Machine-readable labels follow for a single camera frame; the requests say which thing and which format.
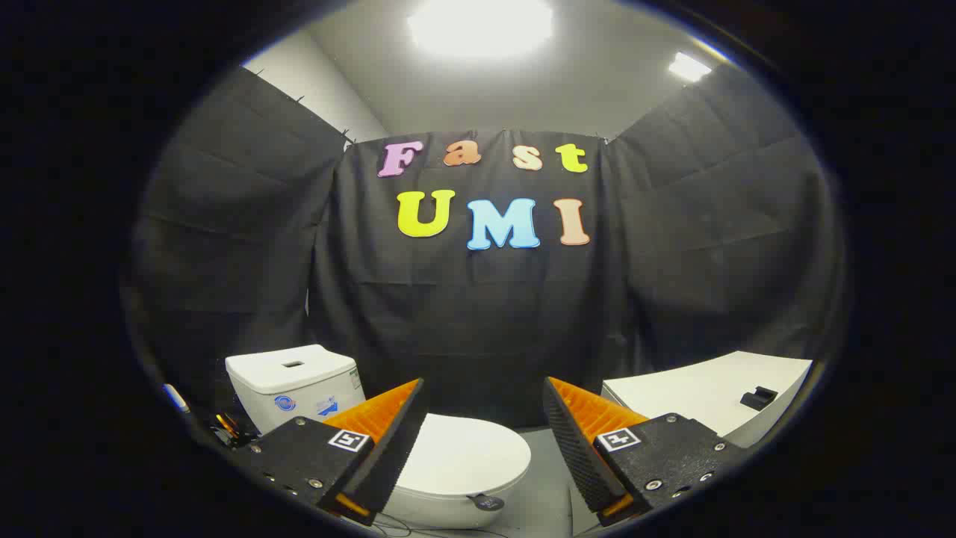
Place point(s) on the small white blue object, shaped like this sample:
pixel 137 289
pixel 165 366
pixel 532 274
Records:
pixel 175 397

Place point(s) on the large ceiling light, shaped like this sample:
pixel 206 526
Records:
pixel 482 26

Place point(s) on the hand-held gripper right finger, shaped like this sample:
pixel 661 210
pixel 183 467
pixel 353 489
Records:
pixel 575 448

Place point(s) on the black block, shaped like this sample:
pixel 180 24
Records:
pixel 758 397

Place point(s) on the black backdrop cloth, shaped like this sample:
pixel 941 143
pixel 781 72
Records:
pixel 478 321

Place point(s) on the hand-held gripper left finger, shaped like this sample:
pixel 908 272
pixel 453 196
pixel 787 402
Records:
pixel 394 448

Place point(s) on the white drawer cabinet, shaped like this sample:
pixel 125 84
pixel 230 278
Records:
pixel 694 396

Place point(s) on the white toilet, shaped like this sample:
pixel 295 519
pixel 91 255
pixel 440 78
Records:
pixel 291 388

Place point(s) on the white toilet lid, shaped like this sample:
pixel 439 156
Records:
pixel 463 452

